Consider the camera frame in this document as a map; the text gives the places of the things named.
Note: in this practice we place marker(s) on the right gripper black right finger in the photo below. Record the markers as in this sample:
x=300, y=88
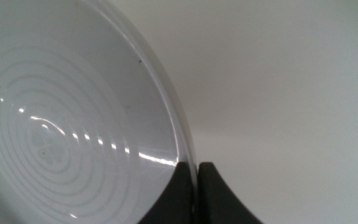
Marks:
x=216, y=202

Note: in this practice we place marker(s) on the grey shallow bowl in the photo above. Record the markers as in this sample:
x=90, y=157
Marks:
x=73, y=93

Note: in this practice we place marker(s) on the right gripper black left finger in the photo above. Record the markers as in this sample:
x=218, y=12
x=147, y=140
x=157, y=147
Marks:
x=179, y=199

